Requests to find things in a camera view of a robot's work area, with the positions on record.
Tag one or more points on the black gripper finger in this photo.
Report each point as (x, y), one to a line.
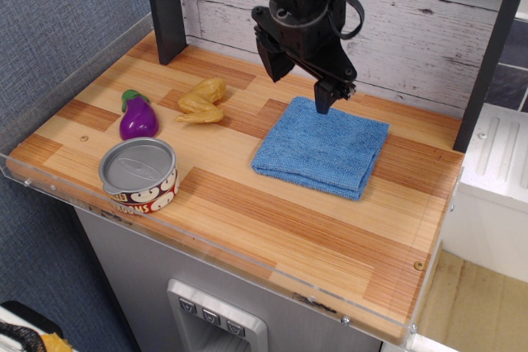
(274, 59)
(328, 90)

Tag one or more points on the dark left support post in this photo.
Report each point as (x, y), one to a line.
(169, 29)

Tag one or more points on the black yellow object corner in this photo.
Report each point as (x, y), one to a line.
(24, 329)

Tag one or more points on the purple toy eggplant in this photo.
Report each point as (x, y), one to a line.
(139, 118)

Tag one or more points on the yellow toy chicken wing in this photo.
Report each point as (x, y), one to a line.
(198, 105)

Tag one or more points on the dark right support post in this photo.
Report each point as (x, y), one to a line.
(498, 39)

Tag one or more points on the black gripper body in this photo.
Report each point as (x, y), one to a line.
(313, 47)

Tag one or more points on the dark support post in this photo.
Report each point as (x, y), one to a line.
(498, 39)
(169, 29)

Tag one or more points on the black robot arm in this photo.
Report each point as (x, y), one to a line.
(298, 12)

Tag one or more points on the white toy sink counter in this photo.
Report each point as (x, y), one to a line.
(486, 223)

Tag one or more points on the mushroom tin can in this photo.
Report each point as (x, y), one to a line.
(140, 174)

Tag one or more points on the grey cabinet with dispenser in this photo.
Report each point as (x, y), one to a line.
(140, 269)

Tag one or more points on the blue cloth napkin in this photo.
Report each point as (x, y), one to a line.
(333, 153)

